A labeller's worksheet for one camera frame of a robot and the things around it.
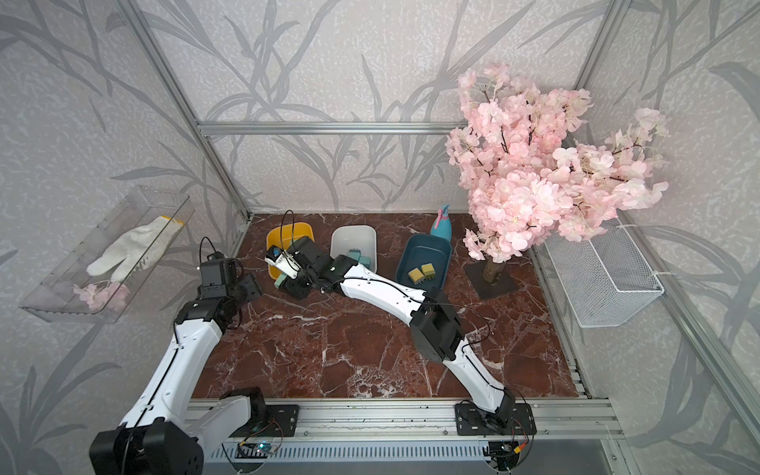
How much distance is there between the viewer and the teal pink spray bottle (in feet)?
3.26

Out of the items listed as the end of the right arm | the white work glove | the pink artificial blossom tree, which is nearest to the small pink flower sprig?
the white work glove

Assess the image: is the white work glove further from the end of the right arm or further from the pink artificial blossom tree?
the pink artificial blossom tree

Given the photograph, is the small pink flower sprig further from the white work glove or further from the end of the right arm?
the end of the right arm

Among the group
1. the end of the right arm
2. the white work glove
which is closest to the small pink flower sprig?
the white work glove

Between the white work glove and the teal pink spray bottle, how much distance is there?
74 centimetres
